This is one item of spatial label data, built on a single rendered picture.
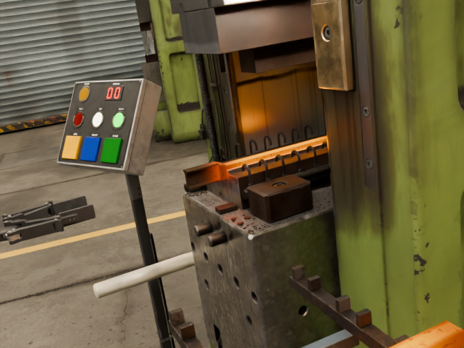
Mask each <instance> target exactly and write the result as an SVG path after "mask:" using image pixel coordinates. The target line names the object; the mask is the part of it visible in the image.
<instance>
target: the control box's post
mask: <svg viewBox="0 0 464 348"><path fill-rule="evenodd" d="M125 177H126V183H127V187H128V193H129V197H130V201H131V205H132V209H133V215H134V218H135V225H136V229H137V234H138V238H139V245H140V249H141V252H142V258H143V262H144V267H147V266H150V265H152V264H155V258H154V254H153V247H152V243H151V237H150V233H149V229H148V222H147V219H146V212H145V208H144V202H143V196H142V190H141V186H140V182H139V176H138V175H130V174H125ZM148 288H149V292H150V296H151V302H152V306H153V312H154V316H155V322H156V326H157V332H158V336H159V338H160V339H161V340H163V339H165V338H168V337H170V333H169V330H168V323H167V319H166V313H165V309H164V303H163V299H162V292H161V289H160V282H159V278H156V279H154V280H151V281H148ZM160 346H161V348H172V344H171V340H167V341H165V342H163V343H161V342H160Z"/></svg>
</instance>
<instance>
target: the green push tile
mask: <svg viewBox="0 0 464 348"><path fill-rule="evenodd" d="M122 142H123V139H116V138H105V141H104V147H103V151H102V154H101V159H100V162H103V163H110V164H118V161H119V154H120V151H121V147H122Z"/></svg>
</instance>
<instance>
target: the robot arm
mask: <svg viewBox="0 0 464 348"><path fill-rule="evenodd" d="M48 202H49V203H45V204H40V205H38V206H34V207H31V208H28V209H24V210H21V211H17V212H14V213H9V214H4V215H2V218H3V219H2V220H0V242H3V241H7V240H9V243H10V244H16V243H18V242H22V241H24V240H29V239H33V238H38V237H41V236H44V235H49V234H52V233H57V232H62V231H64V227H65V226H70V225H72V224H76V223H80V222H84V221H86V220H91V219H94V218H96V215H95V210H94V206H93V205H92V204H89V205H87V201H86V196H85V195H83V196H80V197H75V198H72V199H69V200H64V201H61V202H57V203H53V201H48ZM54 215H56V216H54ZM52 216H53V217H52Z"/></svg>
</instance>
